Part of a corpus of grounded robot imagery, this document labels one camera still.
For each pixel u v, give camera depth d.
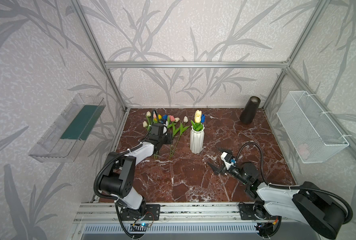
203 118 0.77
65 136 0.64
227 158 0.65
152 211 0.73
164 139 0.82
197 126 0.78
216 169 0.70
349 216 0.41
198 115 0.72
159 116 1.12
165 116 1.10
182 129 1.05
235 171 0.69
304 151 0.73
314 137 0.62
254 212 0.65
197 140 0.84
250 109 1.02
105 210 0.76
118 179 0.45
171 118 1.08
